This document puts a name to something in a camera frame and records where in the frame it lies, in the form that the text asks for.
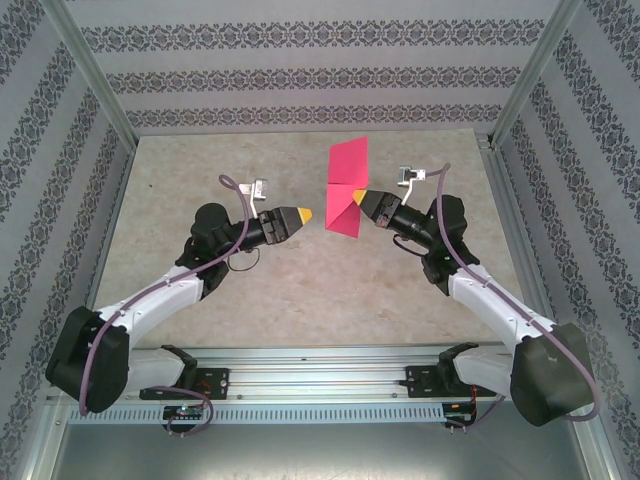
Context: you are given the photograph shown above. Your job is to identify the slotted grey cable duct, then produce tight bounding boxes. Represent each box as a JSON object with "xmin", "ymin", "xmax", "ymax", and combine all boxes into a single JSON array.
[{"xmin": 67, "ymin": 403, "xmax": 446, "ymax": 422}]

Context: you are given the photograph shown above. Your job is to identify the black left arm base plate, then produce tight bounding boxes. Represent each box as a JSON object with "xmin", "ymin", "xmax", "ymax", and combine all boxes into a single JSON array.
[{"xmin": 141, "ymin": 367, "xmax": 232, "ymax": 402}]

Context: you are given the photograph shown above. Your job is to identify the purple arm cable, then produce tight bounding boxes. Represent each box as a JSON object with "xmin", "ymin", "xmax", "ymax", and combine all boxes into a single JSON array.
[
  {"xmin": 78, "ymin": 173, "xmax": 254, "ymax": 441},
  {"xmin": 422, "ymin": 164, "xmax": 600, "ymax": 435}
]

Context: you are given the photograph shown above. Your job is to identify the left circuit board green light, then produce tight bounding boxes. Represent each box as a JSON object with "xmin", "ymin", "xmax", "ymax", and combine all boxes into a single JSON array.
[{"xmin": 163, "ymin": 404, "xmax": 206, "ymax": 421}]

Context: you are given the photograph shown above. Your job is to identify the right circuit board red wires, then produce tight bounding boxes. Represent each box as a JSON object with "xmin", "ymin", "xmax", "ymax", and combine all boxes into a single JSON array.
[{"xmin": 444, "ymin": 402, "xmax": 479, "ymax": 426}]

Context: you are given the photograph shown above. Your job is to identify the left aluminium frame post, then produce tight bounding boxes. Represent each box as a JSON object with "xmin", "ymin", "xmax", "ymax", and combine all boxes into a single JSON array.
[{"xmin": 42, "ymin": 0, "xmax": 139, "ymax": 146}]

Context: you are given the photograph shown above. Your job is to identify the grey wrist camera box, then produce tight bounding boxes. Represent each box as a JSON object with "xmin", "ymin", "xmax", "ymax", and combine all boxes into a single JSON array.
[
  {"xmin": 396, "ymin": 166, "xmax": 427, "ymax": 201},
  {"xmin": 238, "ymin": 177, "xmax": 269, "ymax": 217}
]

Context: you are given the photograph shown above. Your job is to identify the grey metal panel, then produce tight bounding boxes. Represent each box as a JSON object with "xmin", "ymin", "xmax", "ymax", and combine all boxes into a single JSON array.
[{"xmin": 47, "ymin": 419, "xmax": 601, "ymax": 480}]

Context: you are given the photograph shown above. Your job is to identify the aluminium mounting rail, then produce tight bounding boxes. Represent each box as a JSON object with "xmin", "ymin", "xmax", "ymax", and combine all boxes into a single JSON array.
[{"xmin": 47, "ymin": 344, "xmax": 596, "ymax": 404}]

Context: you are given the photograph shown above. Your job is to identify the aluminium side rail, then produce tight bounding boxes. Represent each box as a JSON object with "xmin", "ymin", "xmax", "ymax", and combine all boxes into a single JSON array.
[
  {"xmin": 69, "ymin": 144, "xmax": 136, "ymax": 364},
  {"xmin": 479, "ymin": 132, "xmax": 569, "ymax": 361}
]

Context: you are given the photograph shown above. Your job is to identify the pink paper sheet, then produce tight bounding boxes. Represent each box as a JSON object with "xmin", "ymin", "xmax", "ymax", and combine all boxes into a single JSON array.
[{"xmin": 324, "ymin": 136, "xmax": 372, "ymax": 237}]

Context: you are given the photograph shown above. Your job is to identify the right aluminium frame post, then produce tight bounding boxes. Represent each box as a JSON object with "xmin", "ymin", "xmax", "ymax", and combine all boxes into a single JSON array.
[{"xmin": 492, "ymin": 0, "xmax": 584, "ymax": 149}]

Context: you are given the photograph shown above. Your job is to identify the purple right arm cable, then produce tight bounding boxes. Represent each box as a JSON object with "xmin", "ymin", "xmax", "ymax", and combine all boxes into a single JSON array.
[{"xmin": 422, "ymin": 164, "xmax": 600, "ymax": 435}]

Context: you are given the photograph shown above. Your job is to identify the aluminium frame post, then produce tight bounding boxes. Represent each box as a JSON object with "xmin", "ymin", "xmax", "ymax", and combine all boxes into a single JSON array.
[
  {"xmin": 42, "ymin": 0, "xmax": 139, "ymax": 146},
  {"xmin": 492, "ymin": 0, "xmax": 584, "ymax": 149}
]

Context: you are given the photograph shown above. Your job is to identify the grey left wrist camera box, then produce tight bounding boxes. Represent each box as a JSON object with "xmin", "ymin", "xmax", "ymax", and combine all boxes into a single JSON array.
[{"xmin": 238, "ymin": 177, "xmax": 269, "ymax": 217}]

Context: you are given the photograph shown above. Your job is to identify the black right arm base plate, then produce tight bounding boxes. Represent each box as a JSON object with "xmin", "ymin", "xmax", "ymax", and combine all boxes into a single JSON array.
[{"xmin": 404, "ymin": 364, "xmax": 497, "ymax": 400}]

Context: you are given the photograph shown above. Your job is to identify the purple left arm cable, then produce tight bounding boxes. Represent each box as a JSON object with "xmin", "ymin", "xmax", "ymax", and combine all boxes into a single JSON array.
[{"xmin": 78, "ymin": 173, "xmax": 254, "ymax": 441}]

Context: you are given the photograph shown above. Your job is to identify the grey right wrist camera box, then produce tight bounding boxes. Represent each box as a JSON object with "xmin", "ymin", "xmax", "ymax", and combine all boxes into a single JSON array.
[{"xmin": 396, "ymin": 166, "xmax": 427, "ymax": 201}]

